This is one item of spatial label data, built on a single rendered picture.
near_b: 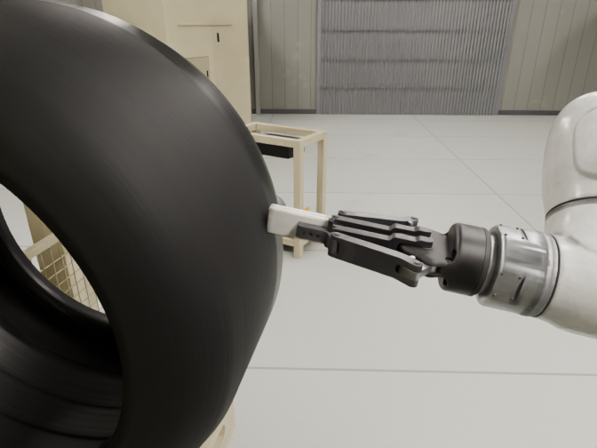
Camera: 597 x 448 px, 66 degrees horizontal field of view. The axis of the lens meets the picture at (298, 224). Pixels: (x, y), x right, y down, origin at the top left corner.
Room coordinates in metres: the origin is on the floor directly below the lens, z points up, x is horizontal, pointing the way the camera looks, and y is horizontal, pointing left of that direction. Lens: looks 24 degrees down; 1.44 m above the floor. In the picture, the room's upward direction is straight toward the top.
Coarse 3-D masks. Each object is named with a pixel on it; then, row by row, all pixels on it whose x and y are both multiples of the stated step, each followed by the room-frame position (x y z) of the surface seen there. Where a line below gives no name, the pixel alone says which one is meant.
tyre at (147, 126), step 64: (0, 0) 0.46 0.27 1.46; (0, 64) 0.36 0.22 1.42; (64, 64) 0.38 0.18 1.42; (128, 64) 0.44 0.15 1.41; (192, 64) 0.57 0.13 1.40; (0, 128) 0.33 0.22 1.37; (64, 128) 0.34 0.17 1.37; (128, 128) 0.36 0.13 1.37; (192, 128) 0.43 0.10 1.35; (64, 192) 0.33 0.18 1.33; (128, 192) 0.33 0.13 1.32; (192, 192) 0.37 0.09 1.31; (256, 192) 0.48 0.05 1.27; (0, 256) 0.67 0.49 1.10; (128, 256) 0.32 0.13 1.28; (192, 256) 0.34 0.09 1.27; (256, 256) 0.42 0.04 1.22; (0, 320) 0.63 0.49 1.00; (64, 320) 0.65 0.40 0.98; (128, 320) 0.32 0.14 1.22; (192, 320) 0.33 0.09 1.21; (256, 320) 0.41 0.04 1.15; (0, 384) 0.54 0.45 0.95; (64, 384) 0.57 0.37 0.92; (128, 384) 0.32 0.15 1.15; (192, 384) 0.32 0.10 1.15
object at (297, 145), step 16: (256, 128) 3.27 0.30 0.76; (272, 128) 3.20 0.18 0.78; (288, 128) 3.13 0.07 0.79; (304, 128) 3.10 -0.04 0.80; (272, 144) 2.84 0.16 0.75; (288, 144) 2.77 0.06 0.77; (304, 144) 2.77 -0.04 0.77; (320, 144) 2.99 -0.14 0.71; (320, 160) 2.99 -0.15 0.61; (320, 176) 2.99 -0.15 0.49; (320, 192) 2.99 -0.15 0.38; (320, 208) 2.99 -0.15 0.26; (288, 240) 2.78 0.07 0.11; (304, 240) 2.78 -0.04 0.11
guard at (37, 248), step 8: (40, 240) 0.93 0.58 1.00; (48, 240) 0.93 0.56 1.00; (56, 240) 0.95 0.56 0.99; (32, 248) 0.89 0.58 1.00; (40, 248) 0.90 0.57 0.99; (32, 256) 0.88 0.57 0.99; (40, 256) 0.91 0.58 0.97; (72, 264) 1.00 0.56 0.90; (40, 272) 0.90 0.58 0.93; (64, 280) 0.96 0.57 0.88; (80, 280) 1.01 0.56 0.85; (80, 296) 1.00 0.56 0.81; (88, 296) 1.03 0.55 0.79; (96, 296) 1.06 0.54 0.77
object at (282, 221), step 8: (272, 208) 0.47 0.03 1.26; (280, 208) 0.47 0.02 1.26; (272, 216) 0.47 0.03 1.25; (280, 216) 0.47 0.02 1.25; (288, 216) 0.47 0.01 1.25; (296, 216) 0.47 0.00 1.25; (304, 216) 0.46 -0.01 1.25; (312, 216) 0.46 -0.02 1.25; (272, 224) 0.47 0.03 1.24; (280, 224) 0.47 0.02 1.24; (288, 224) 0.47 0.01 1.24; (296, 224) 0.47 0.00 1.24; (320, 224) 0.46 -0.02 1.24; (272, 232) 0.47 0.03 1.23; (280, 232) 0.47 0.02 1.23; (288, 232) 0.47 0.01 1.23
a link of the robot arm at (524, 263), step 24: (504, 240) 0.41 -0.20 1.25; (528, 240) 0.41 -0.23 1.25; (552, 240) 0.41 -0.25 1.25; (504, 264) 0.39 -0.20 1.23; (528, 264) 0.39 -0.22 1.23; (552, 264) 0.39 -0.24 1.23; (504, 288) 0.39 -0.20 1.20; (528, 288) 0.38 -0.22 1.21; (552, 288) 0.38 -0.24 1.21; (528, 312) 0.39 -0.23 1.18
